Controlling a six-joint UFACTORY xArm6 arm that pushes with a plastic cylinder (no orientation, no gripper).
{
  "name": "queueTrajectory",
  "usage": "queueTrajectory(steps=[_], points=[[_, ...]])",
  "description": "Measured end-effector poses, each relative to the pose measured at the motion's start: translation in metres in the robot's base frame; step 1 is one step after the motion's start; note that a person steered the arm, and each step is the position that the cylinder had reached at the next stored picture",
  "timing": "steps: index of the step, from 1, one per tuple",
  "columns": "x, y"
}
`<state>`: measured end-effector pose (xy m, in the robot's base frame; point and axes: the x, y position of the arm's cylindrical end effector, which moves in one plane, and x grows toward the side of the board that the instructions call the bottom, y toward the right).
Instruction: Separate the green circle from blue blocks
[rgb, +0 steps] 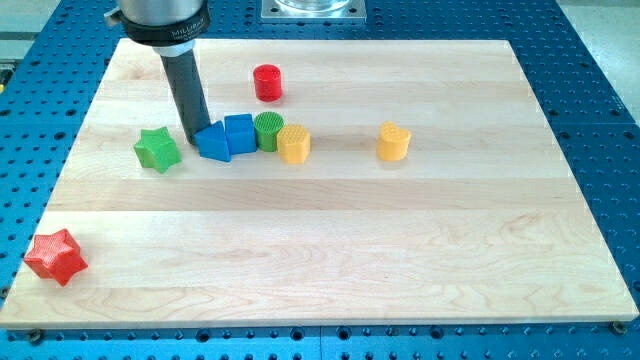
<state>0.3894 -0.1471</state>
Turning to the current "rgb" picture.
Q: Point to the green star block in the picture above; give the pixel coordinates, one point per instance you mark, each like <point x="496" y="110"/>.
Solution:
<point x="157" y="149"/>

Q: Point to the light wooden board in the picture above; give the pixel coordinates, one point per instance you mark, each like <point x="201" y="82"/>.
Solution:
<point x="481" y="222"/>

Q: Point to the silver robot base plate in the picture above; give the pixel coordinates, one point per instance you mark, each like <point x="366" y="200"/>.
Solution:
<point x="306" y="10"/>

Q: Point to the red star block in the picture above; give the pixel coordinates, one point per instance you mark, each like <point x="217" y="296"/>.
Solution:
<point x="55" y="256"/>

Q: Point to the blue cube block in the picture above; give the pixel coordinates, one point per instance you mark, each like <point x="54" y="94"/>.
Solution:
<point x="240" y="133"/>

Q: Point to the green cylinder block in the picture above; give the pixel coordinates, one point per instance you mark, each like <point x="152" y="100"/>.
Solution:
<point x="267" y="126"/>

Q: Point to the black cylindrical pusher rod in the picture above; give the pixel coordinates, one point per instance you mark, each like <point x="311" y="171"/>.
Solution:
<point x="185" y="83"/>

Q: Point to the yellow heart block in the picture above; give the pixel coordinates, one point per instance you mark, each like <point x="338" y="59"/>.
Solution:
<point x="393" y="142"/>

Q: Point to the red cylinder block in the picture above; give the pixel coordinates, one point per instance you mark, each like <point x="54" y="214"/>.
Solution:
<point x="267" y="82"/>

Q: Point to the yellow hexagon block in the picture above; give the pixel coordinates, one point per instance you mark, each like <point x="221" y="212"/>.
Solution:
<point x="293" y="143"/>

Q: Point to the blue triangle block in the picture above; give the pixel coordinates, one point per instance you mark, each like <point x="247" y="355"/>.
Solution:
<point x="212" y="143"/>

